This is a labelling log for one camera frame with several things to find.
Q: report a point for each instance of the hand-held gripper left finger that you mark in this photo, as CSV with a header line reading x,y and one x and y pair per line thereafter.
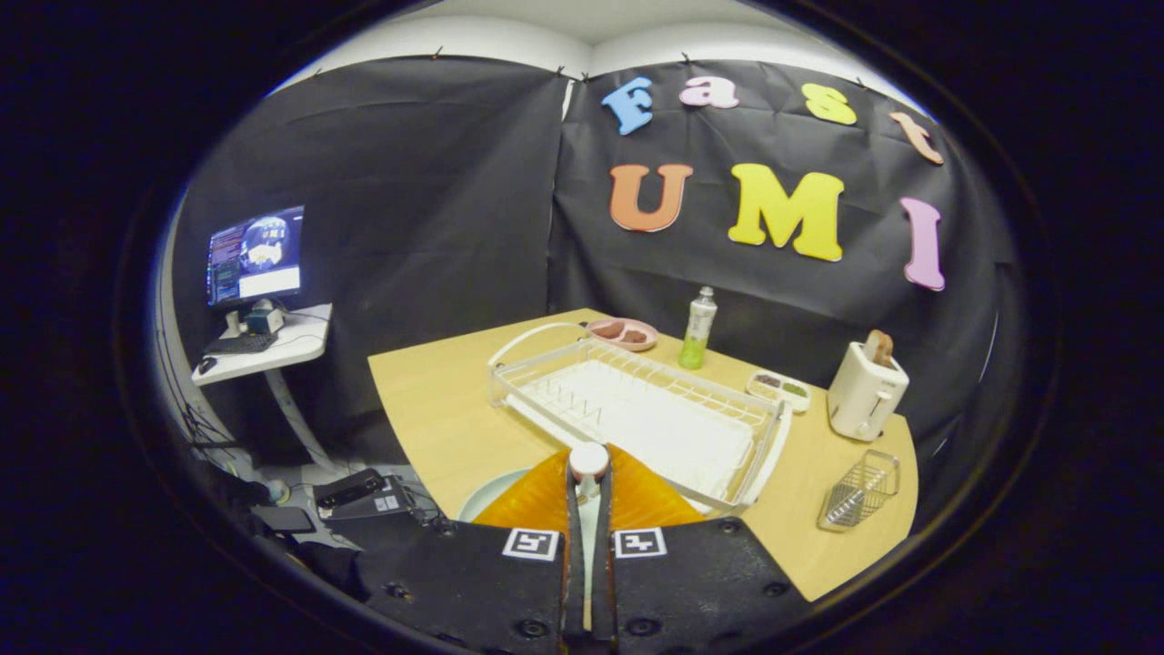
x,y
573,573

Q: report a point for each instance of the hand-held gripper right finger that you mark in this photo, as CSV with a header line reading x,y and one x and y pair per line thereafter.
x,y
604,582

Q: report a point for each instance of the pale green plate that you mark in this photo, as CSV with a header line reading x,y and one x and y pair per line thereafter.
x,y
496,496

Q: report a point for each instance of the pink plate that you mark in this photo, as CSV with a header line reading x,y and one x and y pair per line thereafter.
x,y
647,344

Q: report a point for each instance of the black device with white label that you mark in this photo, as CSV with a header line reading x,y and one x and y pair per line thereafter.
x,y
382,505

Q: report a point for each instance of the black flat device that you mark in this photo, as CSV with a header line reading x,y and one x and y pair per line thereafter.
x,y
350,487

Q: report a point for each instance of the brown food piece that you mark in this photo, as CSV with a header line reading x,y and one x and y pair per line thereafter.
x,y
607,329
634,336

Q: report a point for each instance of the white divided tray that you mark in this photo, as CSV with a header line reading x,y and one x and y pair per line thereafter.
x,y
778,393

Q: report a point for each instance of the clear bottle with green drink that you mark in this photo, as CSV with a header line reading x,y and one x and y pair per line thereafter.
x,y
698,327

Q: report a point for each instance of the dark tablet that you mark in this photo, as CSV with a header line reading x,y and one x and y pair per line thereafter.
x,y
282,519

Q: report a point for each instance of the white toaster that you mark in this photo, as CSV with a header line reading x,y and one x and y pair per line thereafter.
x,y
864,400

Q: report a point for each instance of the white side table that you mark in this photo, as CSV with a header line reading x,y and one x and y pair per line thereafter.
x,y
300,341

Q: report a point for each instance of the brown bread slice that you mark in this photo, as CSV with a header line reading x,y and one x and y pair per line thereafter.
x,y
878,347

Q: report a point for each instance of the small teal box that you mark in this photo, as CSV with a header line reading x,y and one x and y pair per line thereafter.
x,y
265,318

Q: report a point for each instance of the black keyboard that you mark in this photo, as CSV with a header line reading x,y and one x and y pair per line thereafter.
x,y
241,344

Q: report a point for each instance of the black backdrop cloth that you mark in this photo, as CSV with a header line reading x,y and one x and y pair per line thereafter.
x,y
436,182

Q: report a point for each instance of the computer monitor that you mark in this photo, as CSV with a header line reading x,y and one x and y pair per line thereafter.
x,y
255,255

